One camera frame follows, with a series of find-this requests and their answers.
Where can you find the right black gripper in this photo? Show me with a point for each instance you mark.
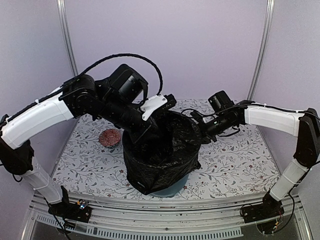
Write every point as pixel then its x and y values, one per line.
pixel 206 136

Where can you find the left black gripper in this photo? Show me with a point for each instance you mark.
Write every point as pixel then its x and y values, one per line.
pixel 139 136

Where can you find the black plastic trash bag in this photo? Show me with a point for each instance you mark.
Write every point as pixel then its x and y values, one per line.
pixel 155 164

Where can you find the teal plastic trash bin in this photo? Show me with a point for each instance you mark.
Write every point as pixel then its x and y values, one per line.
pixel 172 190

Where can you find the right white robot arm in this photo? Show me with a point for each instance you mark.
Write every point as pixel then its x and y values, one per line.
pixel 302 124

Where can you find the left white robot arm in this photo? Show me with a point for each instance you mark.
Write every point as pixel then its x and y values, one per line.
pixel 111 98

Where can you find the red patterned small bowl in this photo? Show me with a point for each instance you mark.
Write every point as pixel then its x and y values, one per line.
pixel 110 138

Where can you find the floral patterned table mat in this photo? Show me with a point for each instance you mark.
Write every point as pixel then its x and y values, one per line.
pixel 238 163

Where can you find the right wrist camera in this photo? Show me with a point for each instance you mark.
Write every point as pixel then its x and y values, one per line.
pixel 197 117

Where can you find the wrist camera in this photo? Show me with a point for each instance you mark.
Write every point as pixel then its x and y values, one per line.
pixel 197 117
pixel 157 103

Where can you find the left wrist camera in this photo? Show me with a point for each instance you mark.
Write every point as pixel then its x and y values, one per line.
pixel 157 103

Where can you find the front aluminium rail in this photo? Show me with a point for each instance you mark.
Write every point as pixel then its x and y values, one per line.
pixel 130 219

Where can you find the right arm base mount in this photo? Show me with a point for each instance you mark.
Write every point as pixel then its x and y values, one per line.
pixel 269 208

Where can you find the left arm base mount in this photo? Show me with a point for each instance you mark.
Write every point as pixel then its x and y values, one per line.
pixel 79 211

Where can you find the right aluminium frame post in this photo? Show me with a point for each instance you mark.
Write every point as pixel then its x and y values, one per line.
pixel 268 18

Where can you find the aluminium frame post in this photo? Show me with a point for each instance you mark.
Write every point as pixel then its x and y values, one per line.
pixel 268 18
pixel 62 13

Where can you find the left aluminium frame post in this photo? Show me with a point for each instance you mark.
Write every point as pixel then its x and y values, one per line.
pixel 62 13

